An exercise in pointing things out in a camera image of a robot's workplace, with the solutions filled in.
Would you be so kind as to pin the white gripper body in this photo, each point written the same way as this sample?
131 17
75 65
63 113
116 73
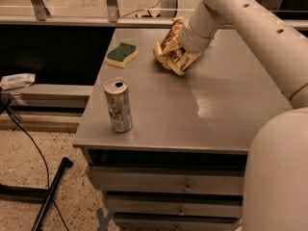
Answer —
192 39

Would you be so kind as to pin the brown sea salt chip bag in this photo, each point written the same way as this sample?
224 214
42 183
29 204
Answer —
170 54

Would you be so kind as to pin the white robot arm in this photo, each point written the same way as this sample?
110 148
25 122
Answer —
276 172

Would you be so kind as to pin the silver blue redbull can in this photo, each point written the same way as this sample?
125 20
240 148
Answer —
118 103

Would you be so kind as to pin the green yellow sponge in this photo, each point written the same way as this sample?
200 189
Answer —
122 55

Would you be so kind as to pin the grey drawer cabinet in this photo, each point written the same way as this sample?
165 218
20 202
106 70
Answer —
203 120

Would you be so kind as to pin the top grey drawer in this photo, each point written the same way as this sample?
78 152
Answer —
165 180

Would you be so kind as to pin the grey drawer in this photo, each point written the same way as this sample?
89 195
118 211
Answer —
183 205
175 223
165 180

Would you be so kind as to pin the metal railing with brackets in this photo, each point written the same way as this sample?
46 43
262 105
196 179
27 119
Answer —
119 13

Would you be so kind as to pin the grey low ledge beam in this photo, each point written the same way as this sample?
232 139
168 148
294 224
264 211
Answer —
47 95

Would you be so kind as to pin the middle grey drawer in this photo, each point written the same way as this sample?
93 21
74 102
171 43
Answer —
183 205

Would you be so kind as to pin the bottom grey drawer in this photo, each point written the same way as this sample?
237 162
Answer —
175 223

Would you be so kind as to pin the black stand leg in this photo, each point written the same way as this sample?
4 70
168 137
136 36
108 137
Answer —
44 197

